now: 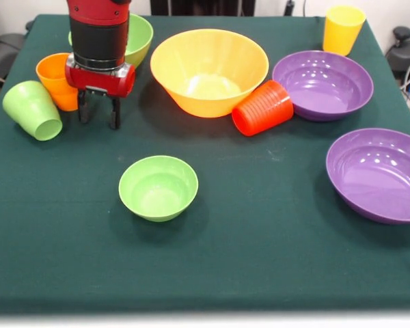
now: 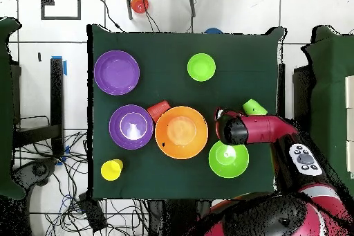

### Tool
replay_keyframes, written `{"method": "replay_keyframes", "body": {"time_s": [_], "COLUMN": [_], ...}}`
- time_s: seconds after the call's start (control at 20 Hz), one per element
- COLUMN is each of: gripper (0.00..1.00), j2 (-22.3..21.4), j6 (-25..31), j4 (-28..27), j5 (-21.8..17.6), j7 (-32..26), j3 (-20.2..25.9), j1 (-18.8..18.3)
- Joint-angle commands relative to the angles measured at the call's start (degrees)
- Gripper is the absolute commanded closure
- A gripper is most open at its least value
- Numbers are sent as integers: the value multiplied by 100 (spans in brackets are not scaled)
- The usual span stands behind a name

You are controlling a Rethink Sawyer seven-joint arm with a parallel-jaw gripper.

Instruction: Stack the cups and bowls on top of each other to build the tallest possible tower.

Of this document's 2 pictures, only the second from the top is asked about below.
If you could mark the large orange bowl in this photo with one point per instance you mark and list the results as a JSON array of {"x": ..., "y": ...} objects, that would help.
[{"x": 181, "y": 147}]

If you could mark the dark green tablecloth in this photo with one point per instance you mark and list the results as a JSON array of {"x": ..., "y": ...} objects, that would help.
[{"x": 138, "y": 178}]

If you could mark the red cup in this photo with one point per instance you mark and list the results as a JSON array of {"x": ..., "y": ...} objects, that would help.
[{"x": 157, "y": 110}]

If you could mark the purple bowl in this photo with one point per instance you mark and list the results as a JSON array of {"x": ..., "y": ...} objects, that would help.
[
  {"x": 115, "y": 126},
  {"x": 116, "y": 61}
]

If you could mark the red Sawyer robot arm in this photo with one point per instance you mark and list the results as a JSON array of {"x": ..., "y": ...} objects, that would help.
[{"x": 262, "y": 129}]

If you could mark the blue bowl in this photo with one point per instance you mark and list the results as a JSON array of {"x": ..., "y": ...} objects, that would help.
[{"x": 213, "y": 31}]

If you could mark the green cup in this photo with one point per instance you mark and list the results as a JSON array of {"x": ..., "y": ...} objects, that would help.
[{"x": 253, "y": 108}]

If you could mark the black square frame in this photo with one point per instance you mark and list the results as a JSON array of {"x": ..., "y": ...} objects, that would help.
[{"x": 78, "y": 3}]

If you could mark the grey black machine base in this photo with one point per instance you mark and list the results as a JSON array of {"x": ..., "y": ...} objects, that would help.
[{"x": 36, "y": 169}]

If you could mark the yellow cup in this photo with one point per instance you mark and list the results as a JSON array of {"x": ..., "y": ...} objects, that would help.
[{"x": 110, "y": 171}]

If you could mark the neighbouring green table cloth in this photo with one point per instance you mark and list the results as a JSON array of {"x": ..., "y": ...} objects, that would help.
[
  {"x": 5, "y": 108},
  {"x": 332, "y": 81}
]

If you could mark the black box on floor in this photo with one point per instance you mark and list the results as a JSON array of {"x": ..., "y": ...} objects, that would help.
[{"x": 94, "y": 213}]

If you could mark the black post stand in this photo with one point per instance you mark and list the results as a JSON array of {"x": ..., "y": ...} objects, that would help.
[{"x": 57, "y": 94}]

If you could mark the white boxes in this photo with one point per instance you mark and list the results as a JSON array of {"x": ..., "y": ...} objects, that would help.
[{"x": 349, "y": 108}]

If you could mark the small green bowl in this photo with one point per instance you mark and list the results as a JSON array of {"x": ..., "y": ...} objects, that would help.
[{"x": 201, "y": 67}]

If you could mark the small orange bowl on floor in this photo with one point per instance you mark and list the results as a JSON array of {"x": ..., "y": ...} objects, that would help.
[{"x": 139, "y": 4}]

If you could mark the grey camera stand legs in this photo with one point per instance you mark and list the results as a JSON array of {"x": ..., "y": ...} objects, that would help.
[{"x": 128, "y": 3}]

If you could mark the large green bowl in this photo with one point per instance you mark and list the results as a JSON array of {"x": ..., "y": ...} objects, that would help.
[{"x": 235, "y": 166}]

